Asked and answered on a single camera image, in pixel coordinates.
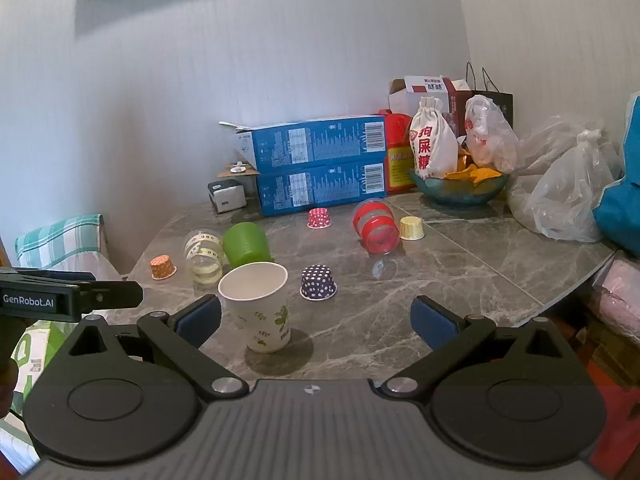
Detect dark paper shopping bag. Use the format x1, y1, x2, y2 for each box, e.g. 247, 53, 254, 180
452, 62, 515, 137

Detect teal glass bowl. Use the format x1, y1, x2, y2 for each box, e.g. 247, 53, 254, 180
408, 167, 511, 206

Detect clear yellow-striped plastic cup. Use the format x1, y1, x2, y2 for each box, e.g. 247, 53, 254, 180
183, 228, 224, 287

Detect small white plastic parts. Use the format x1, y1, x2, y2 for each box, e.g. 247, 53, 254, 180
224, 159, 262, 176

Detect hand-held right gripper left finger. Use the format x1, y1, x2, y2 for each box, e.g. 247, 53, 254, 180
65, 294, 249, 402

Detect tied clear plastic bag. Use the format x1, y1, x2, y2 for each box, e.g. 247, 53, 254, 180
527, 129, 623, 244

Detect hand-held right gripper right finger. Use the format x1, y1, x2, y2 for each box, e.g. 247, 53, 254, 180
384, 296, 569, 402

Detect red plastic container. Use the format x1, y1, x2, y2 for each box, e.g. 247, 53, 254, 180
377, 108, 419, 195

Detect blue cardboard box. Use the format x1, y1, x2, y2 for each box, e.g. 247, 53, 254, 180
225, 162, 389, 217
218, 114, 389, 174

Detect crumpled clear plastic bag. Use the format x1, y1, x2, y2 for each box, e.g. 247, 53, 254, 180
506, 114, 608, 231

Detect small grey device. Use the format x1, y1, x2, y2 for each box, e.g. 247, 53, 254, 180
207, 178, 249, 214

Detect pink padded item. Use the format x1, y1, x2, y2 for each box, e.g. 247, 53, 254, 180
592, 254, 640, 338

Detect yellow small paper cup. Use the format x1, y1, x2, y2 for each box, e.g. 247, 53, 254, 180
399, 216, 426, 241

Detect white and red cardboard box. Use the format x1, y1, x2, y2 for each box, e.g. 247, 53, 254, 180
387, 75, 472, 133

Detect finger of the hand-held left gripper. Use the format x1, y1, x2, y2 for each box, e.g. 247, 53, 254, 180
77, 280, 145, 312
30, 269, 97, 284

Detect white drawstring cloth bag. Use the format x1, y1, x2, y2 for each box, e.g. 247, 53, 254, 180
408, 96, 460, 180

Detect checked teal chair cushion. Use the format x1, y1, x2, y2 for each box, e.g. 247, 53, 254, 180
13, 213, 107, 270

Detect green and white bag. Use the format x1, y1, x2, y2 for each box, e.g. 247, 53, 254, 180
9, 321, 68, 413

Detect blue fabric bag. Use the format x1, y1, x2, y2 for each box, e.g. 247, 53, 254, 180
592, 91, 640, 257

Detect clear red-striped plastic cup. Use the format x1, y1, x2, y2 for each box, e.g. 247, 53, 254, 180
351, 198, 403, 254

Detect red-print clear plastic bag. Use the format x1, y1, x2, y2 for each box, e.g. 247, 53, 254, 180
463, 94, 520, 174

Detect orange peels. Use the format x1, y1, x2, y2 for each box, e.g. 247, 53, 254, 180
444, 144, 503, 184

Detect orange dotted small paper cup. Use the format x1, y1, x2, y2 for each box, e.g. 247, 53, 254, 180
150, 255, 178, 280

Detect purple dotted small paper cup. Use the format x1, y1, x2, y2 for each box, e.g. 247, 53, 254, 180
299, 264, 338, 301

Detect green plastic cup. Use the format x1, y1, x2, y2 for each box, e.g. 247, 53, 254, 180
222, 222, 275, 269

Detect white leaf-print paper cup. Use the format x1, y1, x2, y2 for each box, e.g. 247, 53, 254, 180
218, 262, 292, 354

